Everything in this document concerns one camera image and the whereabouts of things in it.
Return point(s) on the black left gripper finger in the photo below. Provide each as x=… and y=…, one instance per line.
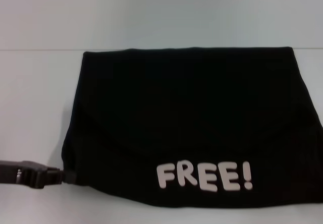
x=54, y=176

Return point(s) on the black t-shirt with white print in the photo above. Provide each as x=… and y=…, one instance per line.
x=176, y=108

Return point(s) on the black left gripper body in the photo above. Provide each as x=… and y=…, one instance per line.
x=22, y=173

